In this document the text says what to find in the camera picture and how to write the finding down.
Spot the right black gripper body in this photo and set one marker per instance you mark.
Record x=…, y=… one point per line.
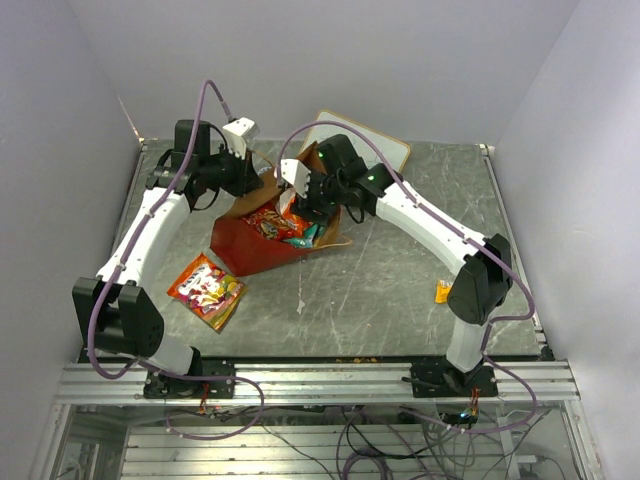
x=323, y=194

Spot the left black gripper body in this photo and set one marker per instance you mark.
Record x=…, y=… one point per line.
x=227, y=172

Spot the orange white snack pack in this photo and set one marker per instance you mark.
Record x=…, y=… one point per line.
x=296, y=225

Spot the small red snack bag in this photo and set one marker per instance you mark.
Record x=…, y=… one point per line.
x=270, y=224

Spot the red brown paper bag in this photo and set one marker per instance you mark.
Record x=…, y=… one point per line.
x=245, y=251

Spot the teal snack pouch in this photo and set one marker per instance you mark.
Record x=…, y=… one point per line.
x=308, y=238

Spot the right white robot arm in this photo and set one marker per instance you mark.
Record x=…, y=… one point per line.
x=478, y=263

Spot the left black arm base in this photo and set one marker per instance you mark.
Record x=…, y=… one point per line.
x=162, y=387

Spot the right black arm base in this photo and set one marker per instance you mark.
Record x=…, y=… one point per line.
x=437, y=378

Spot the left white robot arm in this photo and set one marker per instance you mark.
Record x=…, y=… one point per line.
x=114, y=310

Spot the colourful candy bag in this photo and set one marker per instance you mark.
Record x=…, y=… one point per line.
x=208, y=291

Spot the small whiteboard with writing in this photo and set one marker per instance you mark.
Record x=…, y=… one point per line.
x=395, y=151

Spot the yellow snack bar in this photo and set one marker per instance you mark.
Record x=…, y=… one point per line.
x=443, y=289

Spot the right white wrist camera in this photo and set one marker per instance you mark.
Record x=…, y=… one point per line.
x=292, y=173

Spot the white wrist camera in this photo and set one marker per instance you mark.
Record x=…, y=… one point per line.
x=238, y=134
x=292, y=173

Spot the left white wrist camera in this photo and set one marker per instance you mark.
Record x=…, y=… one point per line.
x=238, y=134

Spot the aluminium frame rail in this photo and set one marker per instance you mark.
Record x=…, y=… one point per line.
x=307, y=384

